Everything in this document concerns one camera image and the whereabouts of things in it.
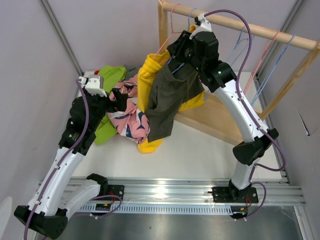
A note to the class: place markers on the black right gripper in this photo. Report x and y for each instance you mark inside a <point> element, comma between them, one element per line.
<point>175,50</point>

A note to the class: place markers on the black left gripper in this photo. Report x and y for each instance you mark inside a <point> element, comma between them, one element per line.
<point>120,105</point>

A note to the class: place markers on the pink patterned shorts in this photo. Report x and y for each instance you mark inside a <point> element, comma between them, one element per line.
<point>131,123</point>

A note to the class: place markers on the grey shorts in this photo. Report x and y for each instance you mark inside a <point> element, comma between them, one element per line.
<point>131,71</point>

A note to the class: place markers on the lime green shorts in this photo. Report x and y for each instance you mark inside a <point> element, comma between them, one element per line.
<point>111,76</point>

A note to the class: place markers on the dark olive shorts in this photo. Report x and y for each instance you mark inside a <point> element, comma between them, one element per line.
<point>169,94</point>

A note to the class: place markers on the blue hanger of olive shorts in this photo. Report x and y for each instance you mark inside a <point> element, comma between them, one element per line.
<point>191,28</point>

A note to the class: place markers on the blue hanger of patterned shorts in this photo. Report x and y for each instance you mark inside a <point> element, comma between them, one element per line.
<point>241,44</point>

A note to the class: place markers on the pink hanger of green shorts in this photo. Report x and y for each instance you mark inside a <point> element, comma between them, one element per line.
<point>266,48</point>

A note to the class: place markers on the blue hanger of grey shorts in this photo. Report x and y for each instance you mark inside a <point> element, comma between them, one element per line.
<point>266,79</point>

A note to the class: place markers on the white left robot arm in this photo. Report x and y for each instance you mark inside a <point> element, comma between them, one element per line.
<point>47,213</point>

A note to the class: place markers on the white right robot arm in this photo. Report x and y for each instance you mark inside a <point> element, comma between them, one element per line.
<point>201,52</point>

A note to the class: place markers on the pink hanger of yellow shorts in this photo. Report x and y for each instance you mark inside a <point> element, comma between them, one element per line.
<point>164,29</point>

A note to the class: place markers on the yellow shorts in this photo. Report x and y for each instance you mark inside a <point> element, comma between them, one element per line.
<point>146,76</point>

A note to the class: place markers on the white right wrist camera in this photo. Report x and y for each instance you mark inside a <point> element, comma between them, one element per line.
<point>203,25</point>

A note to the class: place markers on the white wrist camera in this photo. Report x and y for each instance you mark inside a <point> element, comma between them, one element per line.
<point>94,85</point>
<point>203,25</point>

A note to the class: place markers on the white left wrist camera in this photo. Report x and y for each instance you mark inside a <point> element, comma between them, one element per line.
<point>94,85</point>

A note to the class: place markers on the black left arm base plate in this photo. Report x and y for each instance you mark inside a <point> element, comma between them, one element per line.
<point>113,189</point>

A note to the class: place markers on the grey slotted cable duct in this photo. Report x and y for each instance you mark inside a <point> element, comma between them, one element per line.
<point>134,208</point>

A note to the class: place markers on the grey aluminium frame post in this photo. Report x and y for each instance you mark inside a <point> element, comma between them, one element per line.
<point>53,20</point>

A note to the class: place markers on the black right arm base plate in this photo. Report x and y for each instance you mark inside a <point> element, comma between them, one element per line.
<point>223,194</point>

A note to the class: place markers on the aluminium mounting rail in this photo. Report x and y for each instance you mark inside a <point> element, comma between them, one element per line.
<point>197,191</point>

